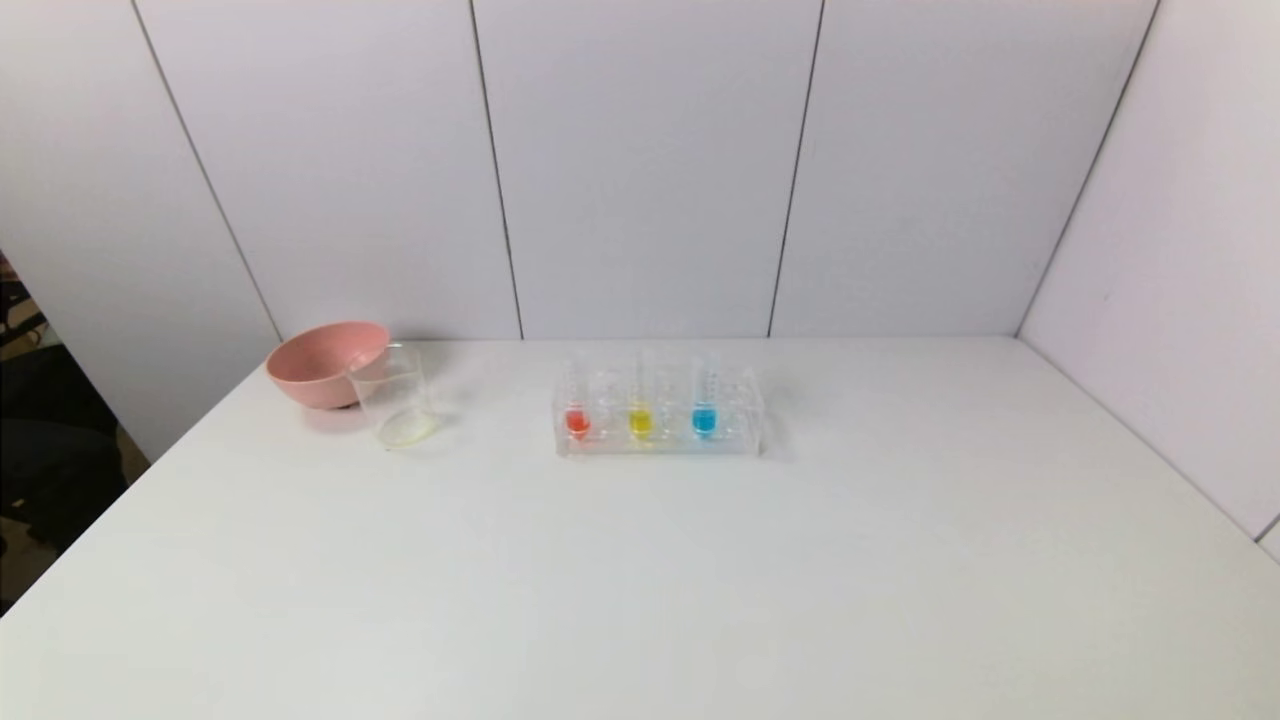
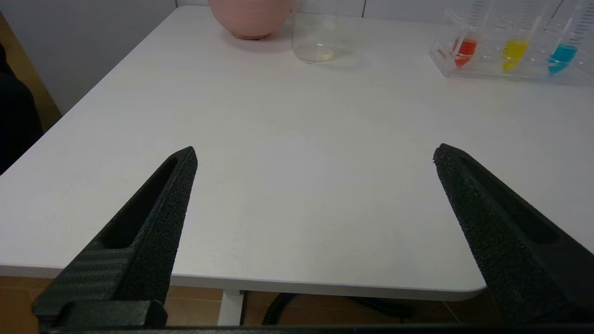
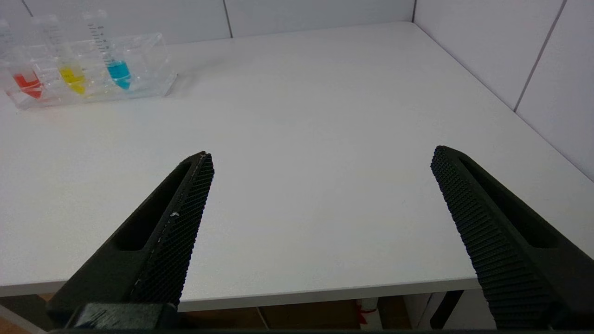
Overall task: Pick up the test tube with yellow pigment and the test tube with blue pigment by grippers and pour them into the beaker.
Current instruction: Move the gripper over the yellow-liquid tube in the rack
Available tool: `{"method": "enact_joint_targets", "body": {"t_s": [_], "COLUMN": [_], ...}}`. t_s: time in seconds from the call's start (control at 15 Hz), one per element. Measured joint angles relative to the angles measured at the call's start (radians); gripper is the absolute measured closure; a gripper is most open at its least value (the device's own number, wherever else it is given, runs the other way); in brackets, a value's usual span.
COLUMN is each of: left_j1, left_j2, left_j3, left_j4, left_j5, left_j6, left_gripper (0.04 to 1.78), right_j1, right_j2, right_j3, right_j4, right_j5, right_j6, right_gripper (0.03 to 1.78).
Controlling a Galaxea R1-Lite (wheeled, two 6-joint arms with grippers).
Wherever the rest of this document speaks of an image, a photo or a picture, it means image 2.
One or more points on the pink bowl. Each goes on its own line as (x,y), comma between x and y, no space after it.
(250,16)

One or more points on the blue pigment test tube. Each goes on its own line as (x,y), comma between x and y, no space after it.
(561,56)

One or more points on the white table leg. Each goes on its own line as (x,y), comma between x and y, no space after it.
(230,308)

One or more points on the clear glass beaker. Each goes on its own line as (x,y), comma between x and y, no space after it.
(314,48)

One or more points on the clear plastic test tube rack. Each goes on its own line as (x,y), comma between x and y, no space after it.
(492,65)

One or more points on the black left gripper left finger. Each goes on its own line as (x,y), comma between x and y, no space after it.
(139,250)

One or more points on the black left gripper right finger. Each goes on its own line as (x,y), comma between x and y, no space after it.
(510,260)

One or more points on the red pigment test tube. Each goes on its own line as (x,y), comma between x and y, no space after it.
(465,51)

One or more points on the yellow pigment test tube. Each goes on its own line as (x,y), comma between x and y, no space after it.
(514,53)

